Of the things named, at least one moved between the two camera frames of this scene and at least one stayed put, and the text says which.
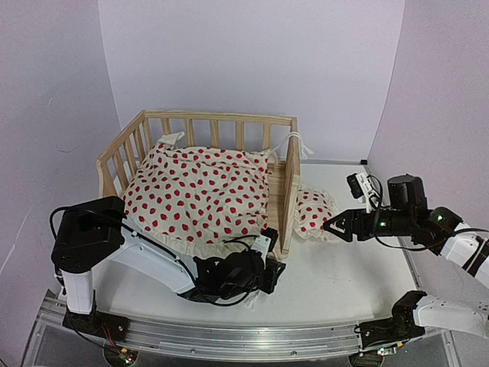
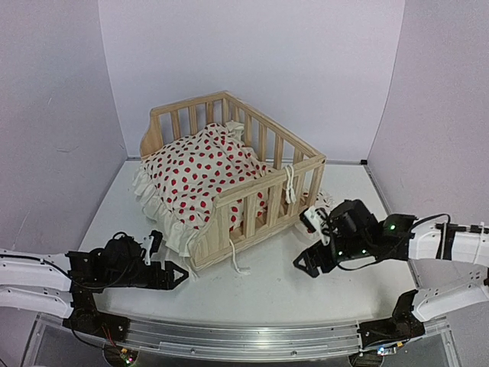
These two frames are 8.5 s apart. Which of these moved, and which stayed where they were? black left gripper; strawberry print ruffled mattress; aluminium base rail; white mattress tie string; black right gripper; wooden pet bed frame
Moved: white mattress tie string; black right gripper; black left gripper; wooden pet bed frame
Stayed: aluminium base rail; strawberry print ruffled mattress
